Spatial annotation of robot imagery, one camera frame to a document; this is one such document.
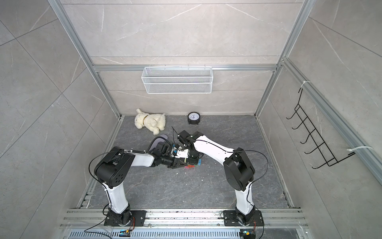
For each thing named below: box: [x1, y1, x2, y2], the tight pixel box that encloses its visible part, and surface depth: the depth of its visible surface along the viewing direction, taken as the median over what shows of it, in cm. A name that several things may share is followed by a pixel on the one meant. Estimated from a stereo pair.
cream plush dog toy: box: [134, 108, 166, 136], surface depth 109 cm
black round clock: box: [187, 111, 201, 125], surface depth 117 cm
